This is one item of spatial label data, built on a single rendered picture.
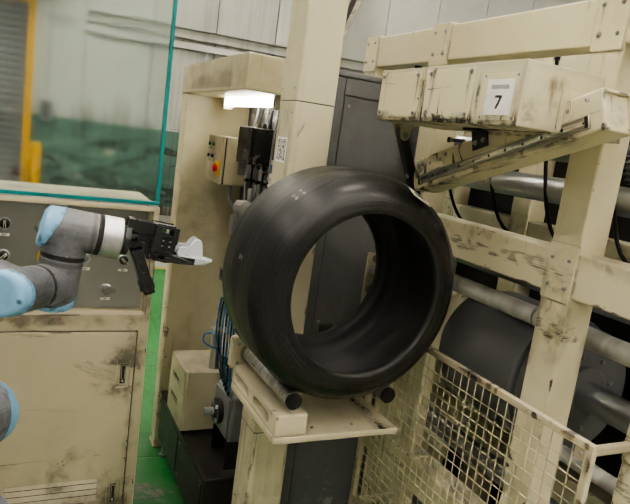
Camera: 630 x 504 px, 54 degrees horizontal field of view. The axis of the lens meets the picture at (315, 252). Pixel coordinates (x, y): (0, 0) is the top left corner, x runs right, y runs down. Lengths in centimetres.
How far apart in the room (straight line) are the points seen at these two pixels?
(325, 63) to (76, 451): 151
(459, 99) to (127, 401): 147
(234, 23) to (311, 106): 919
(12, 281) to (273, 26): 1009
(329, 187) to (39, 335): 111
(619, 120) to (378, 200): 55
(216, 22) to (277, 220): 958
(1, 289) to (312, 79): 103
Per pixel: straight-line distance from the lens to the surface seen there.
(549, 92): 151
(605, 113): 147
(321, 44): 187
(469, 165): 175
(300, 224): 143
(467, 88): 159
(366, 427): 176
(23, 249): 214
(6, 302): 130
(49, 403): 225
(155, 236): 142
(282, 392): 162
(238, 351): 188
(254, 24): 1108
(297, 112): 183
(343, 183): 149
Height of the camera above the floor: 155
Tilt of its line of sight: 10 degrees down
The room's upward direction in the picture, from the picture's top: 8 degrees clockwise
